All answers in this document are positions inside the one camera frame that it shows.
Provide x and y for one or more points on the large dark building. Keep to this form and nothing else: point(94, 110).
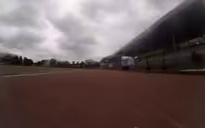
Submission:
point(176, 40)

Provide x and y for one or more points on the white vehicle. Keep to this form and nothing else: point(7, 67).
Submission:
point(127, 62)

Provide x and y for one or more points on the row of trees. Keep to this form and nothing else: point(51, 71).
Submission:
point(40, 61)

